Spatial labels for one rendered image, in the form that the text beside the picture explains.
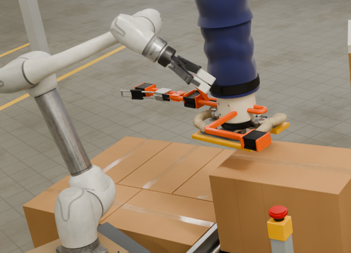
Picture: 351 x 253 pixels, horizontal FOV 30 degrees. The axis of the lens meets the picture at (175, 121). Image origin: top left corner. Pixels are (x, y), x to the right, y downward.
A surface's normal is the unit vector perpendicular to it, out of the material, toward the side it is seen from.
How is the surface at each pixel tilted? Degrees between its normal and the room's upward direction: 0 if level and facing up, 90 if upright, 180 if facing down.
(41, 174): 0
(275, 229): 90
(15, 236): 0
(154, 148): 0
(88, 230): 88
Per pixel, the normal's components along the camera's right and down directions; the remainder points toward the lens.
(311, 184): -0.16, -0.92
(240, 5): 0.67, 0.32
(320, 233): -0.54, 0.40
